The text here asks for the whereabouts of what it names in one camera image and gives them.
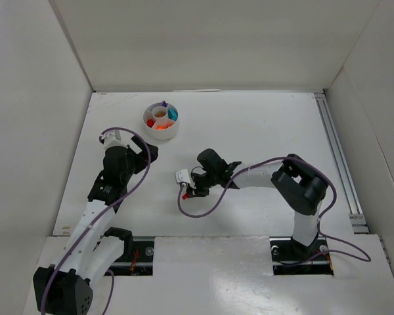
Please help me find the white round divided container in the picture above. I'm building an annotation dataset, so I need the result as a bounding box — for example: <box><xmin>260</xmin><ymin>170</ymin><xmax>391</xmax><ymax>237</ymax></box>
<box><xmin>143</xmin><ymin>102</ymin><xmax>179</xmax><ymax>140</ymax></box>

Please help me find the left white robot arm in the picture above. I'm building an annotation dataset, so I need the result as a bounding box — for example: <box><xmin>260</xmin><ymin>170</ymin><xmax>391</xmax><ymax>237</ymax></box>
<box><xmin>33</xmin><ymin>131</ymin><xmax>158</xmax><ymax>314</ymax></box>

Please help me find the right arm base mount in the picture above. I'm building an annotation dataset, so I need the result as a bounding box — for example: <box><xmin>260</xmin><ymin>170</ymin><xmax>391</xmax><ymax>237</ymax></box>
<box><xmin>270</xmin><ymin>237</ymin><xmax>334</xmax><ymax>276</ymax></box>

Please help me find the aluminium rail right side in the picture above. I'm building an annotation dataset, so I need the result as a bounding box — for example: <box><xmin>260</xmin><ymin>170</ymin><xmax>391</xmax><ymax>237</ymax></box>
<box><xmin>314</xmin><ymin>93</ymin><xmax>370</xmax><ymax>234</ymax></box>

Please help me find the red rectangular lego brick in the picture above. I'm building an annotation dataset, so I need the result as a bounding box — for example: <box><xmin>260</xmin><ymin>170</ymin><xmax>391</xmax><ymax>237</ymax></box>
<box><xmin>146</xmin><ymin>119</ymin><xmax>154</xmax><ymax>127</ymax></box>

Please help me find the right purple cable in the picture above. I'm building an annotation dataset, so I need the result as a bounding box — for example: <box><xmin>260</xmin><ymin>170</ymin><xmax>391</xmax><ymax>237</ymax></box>
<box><xmin>177</xmin><ymin>156</ymin><xmax>372</xmax><ymax>263</ymax></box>

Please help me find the orange lego brick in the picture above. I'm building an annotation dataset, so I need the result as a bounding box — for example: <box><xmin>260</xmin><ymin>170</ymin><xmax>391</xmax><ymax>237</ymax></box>
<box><xmin>152</xmin><ymin>121</ymin><xmax>171</xmax><ymax>130</ymax></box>

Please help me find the long teal lego brick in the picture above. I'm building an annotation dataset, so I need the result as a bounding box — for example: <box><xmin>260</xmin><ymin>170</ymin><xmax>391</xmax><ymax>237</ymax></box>
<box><xmin>167</xmin><ymin>108</ymin><xmax>178</xmax><ymax>121</ymax></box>

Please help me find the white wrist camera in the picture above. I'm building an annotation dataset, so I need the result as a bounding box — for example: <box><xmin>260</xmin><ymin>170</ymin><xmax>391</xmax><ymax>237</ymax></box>
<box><xmin>98</xmin><ymin>130</ymin><xmax>124</xmax><ymax>150</ymax></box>
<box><xmin>174</xmin><ymin>169</ymin><xmax>192</xmax><ymax>186</ymax></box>

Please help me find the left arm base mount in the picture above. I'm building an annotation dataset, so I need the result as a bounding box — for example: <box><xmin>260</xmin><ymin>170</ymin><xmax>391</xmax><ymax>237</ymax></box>
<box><xmin>103</xmin><ymin>228</ymin><xmax>155</xmax><ymax>276</ymax></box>

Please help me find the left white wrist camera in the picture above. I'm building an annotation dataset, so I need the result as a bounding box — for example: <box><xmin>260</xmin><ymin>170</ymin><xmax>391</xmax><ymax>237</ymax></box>
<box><xmin>98</xmin><ymin>130</ymin><xmax>124</xmax><ymax>150</ymax></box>

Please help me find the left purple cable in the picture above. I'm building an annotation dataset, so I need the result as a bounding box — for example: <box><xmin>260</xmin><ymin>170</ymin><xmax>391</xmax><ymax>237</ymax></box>
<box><xmin>39</xmin><ymin>127</ymin><xmax>152</xmax><ymax>315</ymax></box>

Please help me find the purple cable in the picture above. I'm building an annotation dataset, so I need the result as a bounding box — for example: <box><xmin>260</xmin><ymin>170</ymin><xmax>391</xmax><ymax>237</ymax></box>
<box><xmin>177</xmin><ymin>156</ymin><xmax>372</xmax><ymax>263</ymax></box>
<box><xmin>39</xmin><ymin>127</ymin><xmax>152</xmax><ymax>315</ymax></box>

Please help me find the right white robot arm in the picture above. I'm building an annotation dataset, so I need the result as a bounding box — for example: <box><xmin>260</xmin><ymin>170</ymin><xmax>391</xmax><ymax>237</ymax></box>
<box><xmin>181</xmin><ymin>149</ymin><xmax>330</xmax><ymax>253</ymax></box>

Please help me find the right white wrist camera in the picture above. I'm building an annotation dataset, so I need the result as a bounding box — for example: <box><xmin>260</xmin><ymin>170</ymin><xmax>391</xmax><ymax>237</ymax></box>
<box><xmin>174</xmin><ymin>169</ymin><xmax>192</xmax><ymax>186</ymax></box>

